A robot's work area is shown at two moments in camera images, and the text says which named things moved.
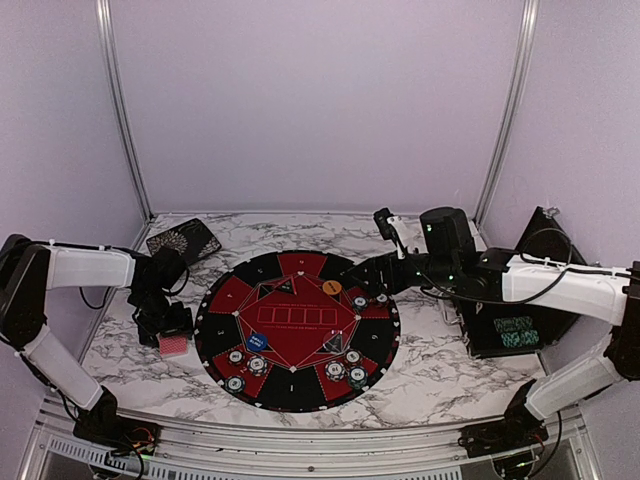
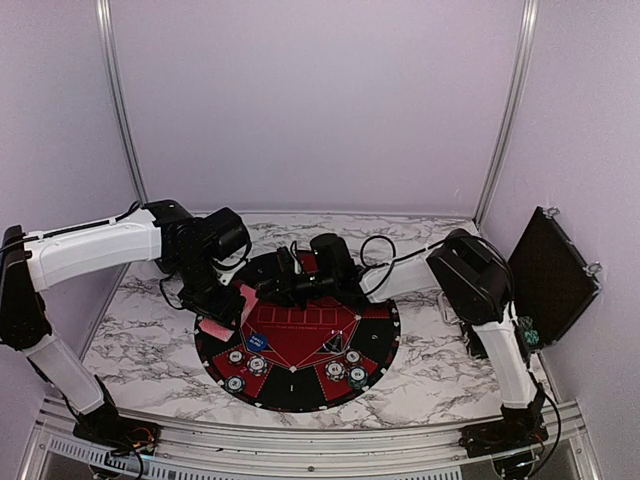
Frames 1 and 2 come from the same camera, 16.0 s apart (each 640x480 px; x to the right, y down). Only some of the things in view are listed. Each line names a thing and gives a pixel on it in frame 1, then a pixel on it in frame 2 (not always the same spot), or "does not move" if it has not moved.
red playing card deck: [173, 345] -> [223, 332]
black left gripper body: [159, 317] -> [199, 289]
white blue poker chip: [335, 370] does not move
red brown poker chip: [353, 356] does not move
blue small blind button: [257, 342] does not move
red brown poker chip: [235, 357] does not move
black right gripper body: [439, 272] -> [297, 292]
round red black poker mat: [288, 331] does not move
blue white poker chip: [358, 375] does not move
